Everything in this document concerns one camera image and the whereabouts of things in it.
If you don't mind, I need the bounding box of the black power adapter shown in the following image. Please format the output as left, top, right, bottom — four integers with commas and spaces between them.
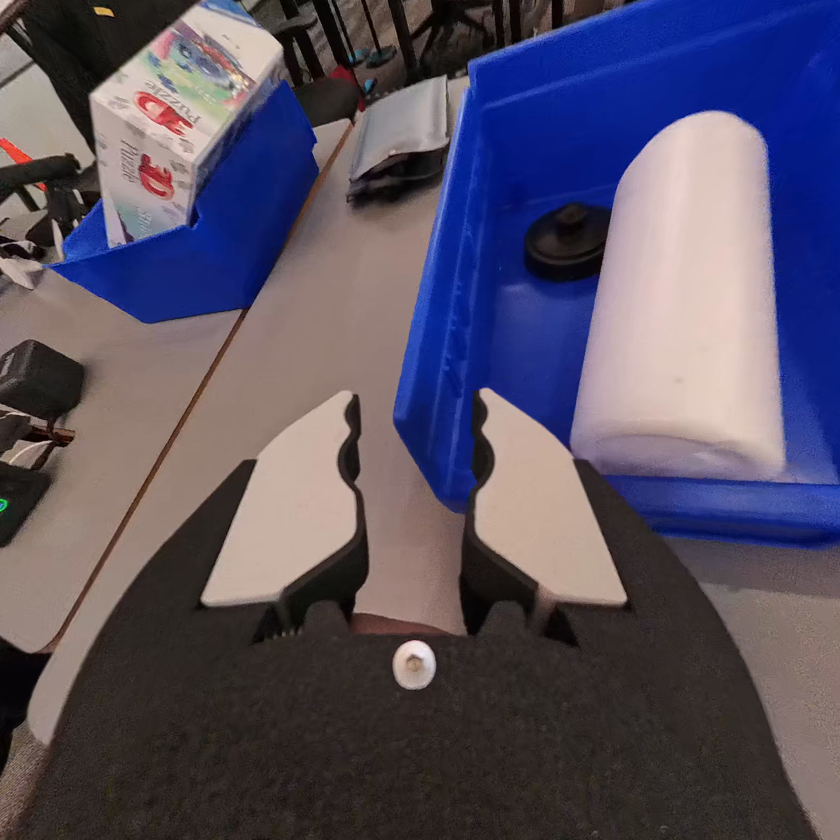
0, 339, 85, 421

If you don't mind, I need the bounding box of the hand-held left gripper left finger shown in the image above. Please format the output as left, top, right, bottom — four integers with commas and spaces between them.
200, 390, 371, 637

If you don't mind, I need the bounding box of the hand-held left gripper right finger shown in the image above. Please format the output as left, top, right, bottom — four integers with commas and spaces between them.
459, 387, 631, 637

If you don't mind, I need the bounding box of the silver pouch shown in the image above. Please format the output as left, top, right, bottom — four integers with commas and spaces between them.
346, 75, 452, 204

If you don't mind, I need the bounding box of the white plastic bottle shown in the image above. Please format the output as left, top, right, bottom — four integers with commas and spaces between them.
570, 110, 787, 483

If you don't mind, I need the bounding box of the black charger with green light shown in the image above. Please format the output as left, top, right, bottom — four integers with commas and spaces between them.
0, 462, 52, 549

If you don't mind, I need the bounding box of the black bottle lid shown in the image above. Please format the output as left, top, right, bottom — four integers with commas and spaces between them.
524, 203, 613, 283

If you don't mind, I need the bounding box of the blue plastic bin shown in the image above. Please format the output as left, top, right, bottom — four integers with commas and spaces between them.
46, 79, 320, 324
392, 0, 840, 546

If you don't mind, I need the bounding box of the colourful puzzle box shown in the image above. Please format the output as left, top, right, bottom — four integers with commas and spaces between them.
88, 0, 284, 249

